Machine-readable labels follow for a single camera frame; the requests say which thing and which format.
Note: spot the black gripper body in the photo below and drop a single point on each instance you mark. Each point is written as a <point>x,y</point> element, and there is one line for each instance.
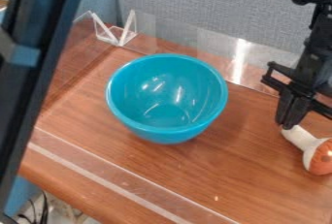
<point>309,79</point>

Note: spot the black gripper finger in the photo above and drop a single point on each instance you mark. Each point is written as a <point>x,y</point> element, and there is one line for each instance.
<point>286,113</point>
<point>298,111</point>

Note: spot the white brown toy mushroom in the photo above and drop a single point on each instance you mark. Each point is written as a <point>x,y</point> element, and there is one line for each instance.
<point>317,148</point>

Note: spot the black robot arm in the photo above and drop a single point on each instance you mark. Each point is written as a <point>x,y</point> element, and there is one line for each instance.
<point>33,35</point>

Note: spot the blue plastic bowl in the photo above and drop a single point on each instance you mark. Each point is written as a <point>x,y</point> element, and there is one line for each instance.
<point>167,96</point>

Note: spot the clear acrylic back barrier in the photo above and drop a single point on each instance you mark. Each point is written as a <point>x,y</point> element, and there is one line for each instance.
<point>240,59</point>

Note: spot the clear acrylic barrier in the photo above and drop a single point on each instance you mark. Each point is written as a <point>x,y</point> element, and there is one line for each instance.
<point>240,59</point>
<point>136,188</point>

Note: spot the clear acrylic front barrier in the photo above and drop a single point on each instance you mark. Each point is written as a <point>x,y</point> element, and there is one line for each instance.
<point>136,188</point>

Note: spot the clear acrylic corner bracket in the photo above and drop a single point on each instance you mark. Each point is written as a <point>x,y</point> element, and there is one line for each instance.
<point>114,35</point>

